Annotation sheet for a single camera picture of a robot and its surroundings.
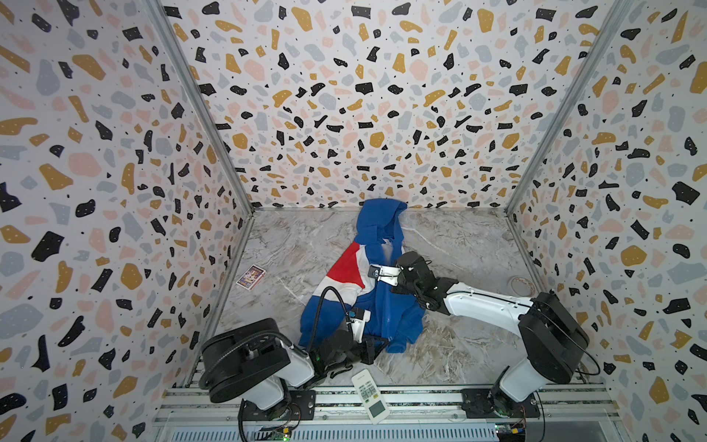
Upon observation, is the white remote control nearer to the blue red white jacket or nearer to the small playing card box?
the blue red white jacket

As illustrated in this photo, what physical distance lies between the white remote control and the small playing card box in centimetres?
48

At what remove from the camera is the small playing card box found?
0.98 m

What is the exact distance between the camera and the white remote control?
0.73 meters
